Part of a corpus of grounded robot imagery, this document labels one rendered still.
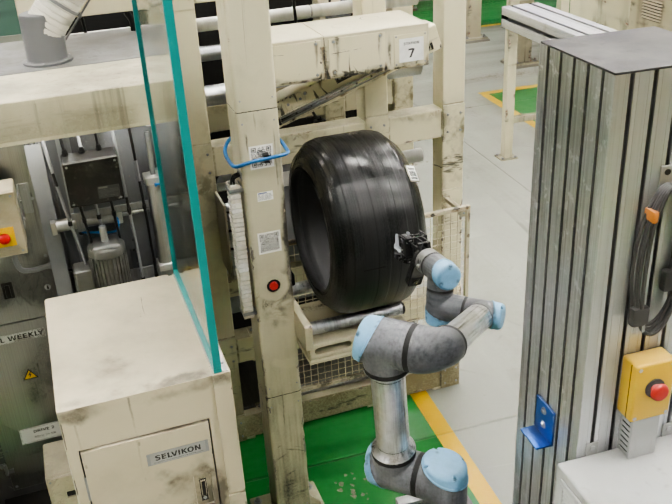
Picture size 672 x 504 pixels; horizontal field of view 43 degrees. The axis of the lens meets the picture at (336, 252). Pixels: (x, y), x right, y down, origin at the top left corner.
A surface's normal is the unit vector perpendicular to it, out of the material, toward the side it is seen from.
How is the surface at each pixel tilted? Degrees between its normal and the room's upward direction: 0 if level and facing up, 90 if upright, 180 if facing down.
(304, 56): 90
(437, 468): 7
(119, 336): 0
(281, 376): 90
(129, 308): 0
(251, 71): 90
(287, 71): 90
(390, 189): 48
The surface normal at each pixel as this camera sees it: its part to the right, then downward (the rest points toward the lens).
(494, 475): -0.05, -0.89
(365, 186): 0.20, -0.34
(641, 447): 0.29, 0.43
